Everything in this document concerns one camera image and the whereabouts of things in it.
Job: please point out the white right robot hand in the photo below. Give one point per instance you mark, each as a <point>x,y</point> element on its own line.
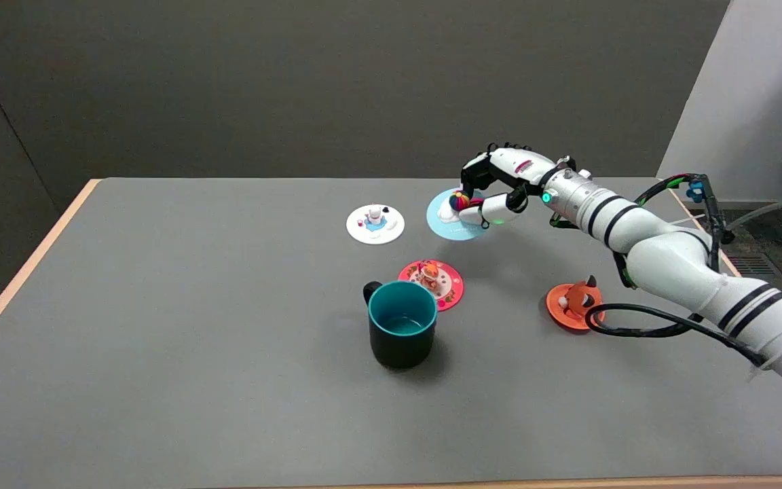
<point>510,170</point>

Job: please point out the red cup lid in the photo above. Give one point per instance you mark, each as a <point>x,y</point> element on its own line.
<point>440,280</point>

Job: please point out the dark teal mug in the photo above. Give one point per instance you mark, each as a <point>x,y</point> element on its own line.
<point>401,326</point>

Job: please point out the floor vent grille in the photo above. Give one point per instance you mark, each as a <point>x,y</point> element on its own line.
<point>751,265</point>

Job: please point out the blue sky cup lid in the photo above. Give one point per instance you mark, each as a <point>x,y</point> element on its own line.
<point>447,219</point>

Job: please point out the office chair base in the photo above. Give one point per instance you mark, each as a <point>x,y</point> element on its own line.
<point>781,207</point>

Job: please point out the white snowman cup lid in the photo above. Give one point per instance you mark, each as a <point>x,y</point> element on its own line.
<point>375,223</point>

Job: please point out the orange fox cup lid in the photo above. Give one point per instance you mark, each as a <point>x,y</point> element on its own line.
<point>571,302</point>

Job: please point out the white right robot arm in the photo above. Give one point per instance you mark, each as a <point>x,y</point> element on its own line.
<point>676,261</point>

